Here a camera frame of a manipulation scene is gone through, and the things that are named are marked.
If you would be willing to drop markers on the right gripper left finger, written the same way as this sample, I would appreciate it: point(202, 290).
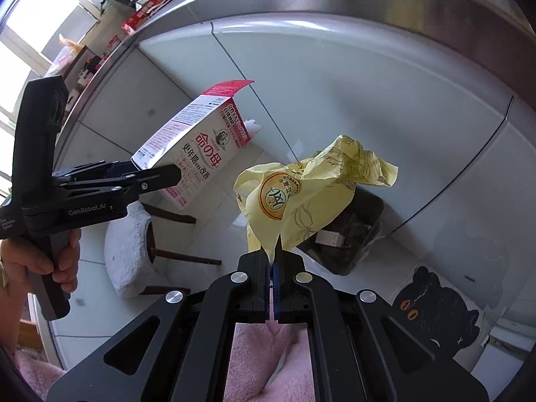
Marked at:
point(179, 348)

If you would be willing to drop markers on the white fluffy stool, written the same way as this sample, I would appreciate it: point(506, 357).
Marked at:
point(128, 245)

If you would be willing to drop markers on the white red medicine box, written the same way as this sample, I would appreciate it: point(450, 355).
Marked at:
point(200, 140)

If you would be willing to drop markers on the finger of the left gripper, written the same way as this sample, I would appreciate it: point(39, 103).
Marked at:
point(128, 187)
point(96, 171)

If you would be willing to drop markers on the person's left hand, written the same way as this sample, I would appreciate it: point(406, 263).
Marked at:
point(19, 258)

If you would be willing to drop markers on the yellow paper bag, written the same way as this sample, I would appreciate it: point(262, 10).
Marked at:
point(286, 204)

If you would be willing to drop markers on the black trash bin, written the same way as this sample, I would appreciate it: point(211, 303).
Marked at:
point(345, 241)

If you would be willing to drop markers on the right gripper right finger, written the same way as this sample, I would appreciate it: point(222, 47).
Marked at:
point(361, 348)

